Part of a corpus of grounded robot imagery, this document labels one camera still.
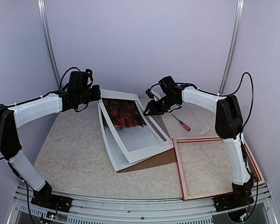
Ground landscape photo with white mat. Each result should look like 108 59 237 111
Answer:
99 98 173 163

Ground aluminium front rail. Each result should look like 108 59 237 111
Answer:
7 184 278 224

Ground red handled screwdriver tool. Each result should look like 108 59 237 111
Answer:
172 114 191 132

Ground aluminium corner post left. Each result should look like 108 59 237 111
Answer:
37 0 61 88

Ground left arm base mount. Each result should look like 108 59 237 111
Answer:
31 181 72 213

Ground brown frame backing board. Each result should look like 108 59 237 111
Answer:
116 115 178 173

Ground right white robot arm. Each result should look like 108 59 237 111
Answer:
144 76 253 186

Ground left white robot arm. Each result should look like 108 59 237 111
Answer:
0 67 101 208

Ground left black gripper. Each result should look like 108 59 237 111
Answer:
77 84 101 105

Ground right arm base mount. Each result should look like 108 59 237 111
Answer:
213 182 254 212

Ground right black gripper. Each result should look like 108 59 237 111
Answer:
143 94 178 116

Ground aluminium corner post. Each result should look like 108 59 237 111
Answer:
219 0 245 94
37 0 61 88

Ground red wooden picture frame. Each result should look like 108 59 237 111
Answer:
172 136 266 201

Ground aluminium corner post right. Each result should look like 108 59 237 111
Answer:
219 0 245 94

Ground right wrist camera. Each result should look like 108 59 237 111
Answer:
145 89 161 101

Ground white photo mat board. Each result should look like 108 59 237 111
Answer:
98 89 172 171

